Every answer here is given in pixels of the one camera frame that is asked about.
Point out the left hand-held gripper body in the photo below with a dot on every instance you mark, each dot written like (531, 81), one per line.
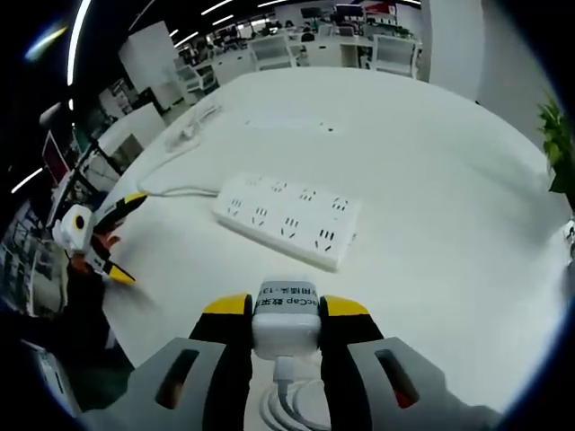
(74, 226)

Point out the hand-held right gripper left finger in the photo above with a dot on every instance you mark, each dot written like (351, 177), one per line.
(179, 386)

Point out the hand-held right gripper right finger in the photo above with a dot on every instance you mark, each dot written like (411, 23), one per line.
(382, 390)

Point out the white charger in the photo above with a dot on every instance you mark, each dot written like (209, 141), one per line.
(287, 323)

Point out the white power strip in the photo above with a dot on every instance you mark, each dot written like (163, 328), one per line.
(287, 220)

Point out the curved ceiling light strip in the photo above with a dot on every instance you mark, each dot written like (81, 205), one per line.
(77, 40)

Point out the person's left hand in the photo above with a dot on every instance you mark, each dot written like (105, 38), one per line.
(108, 243)

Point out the red display screen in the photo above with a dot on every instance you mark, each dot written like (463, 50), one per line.
(54, 157)

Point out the white mesh office chair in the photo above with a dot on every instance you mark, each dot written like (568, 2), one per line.
(269, 51)
(200, 78)
(395, 56)

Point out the green potted plant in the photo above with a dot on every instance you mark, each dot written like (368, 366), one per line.
(557, 148)

